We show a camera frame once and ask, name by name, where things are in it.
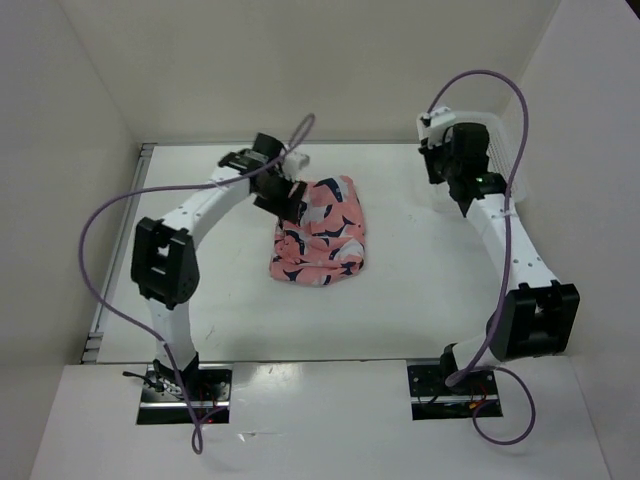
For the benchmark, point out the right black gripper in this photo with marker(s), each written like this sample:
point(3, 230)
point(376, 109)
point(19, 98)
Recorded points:
point(430, 153)

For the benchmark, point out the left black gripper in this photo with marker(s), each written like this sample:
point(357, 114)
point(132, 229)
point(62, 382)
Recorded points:
point(284, 207)

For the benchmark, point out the pink shark print shorts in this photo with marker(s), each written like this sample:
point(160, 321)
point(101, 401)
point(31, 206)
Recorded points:
point(328, 243)

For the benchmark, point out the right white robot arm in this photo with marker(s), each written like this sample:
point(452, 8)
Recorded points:
point(535, 311)

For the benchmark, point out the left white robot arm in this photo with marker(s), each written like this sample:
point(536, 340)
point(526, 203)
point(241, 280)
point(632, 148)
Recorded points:
point(164, 262)

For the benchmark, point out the white plastic basket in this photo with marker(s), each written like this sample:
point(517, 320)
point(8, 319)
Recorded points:
point(501, 151)

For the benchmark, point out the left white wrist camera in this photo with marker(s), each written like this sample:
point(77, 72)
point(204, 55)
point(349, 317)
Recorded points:
point(295, 162)

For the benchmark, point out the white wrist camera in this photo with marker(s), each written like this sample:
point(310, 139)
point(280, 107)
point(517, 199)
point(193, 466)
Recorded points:
point(295, 162)
point(433, 126)

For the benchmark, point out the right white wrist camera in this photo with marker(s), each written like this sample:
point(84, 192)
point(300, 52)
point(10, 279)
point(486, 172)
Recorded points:
point(433, 126)

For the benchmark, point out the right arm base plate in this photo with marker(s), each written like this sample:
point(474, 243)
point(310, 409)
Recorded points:
point(431, 399)

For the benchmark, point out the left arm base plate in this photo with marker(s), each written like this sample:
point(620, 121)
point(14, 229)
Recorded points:
point(162, 403)

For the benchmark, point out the aluminium table edge rail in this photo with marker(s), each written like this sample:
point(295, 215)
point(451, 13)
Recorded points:
point(104, 292)

